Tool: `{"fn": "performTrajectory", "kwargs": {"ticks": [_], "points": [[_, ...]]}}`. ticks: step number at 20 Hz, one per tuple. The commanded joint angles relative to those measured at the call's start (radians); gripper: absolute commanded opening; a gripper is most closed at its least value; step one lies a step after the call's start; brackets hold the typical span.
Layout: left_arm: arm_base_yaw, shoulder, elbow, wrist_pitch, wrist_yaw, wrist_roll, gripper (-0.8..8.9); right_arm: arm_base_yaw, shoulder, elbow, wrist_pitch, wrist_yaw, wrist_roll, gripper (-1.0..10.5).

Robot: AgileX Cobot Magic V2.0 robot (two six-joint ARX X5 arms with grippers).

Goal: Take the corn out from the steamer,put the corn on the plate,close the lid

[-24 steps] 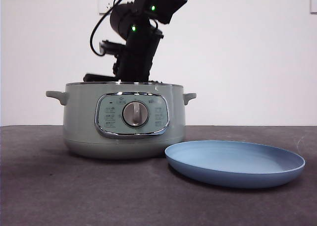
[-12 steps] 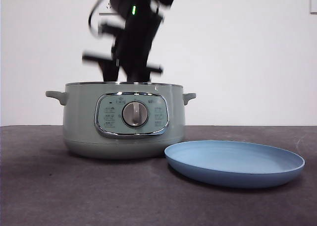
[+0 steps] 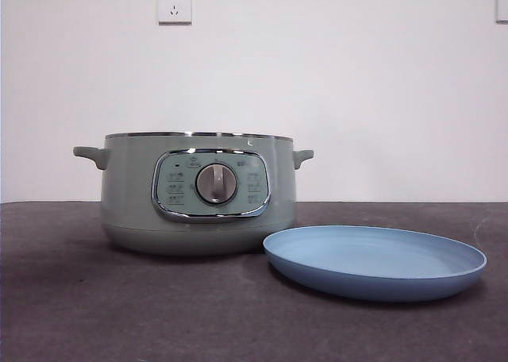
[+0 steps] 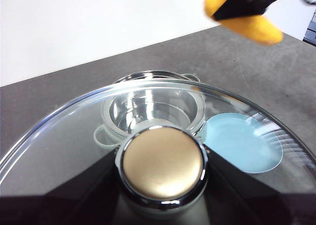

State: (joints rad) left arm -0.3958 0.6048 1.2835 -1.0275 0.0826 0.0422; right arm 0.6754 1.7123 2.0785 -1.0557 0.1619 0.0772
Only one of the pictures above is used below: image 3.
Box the pale green electric steamer pot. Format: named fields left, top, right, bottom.
left=72, top=130, right=314, bottom=256

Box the blue round plate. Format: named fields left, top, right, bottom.
left=262, top=225, right=488, bottom=302

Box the white wall socket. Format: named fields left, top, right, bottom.
left=157, top=0, right=193, bottom=25

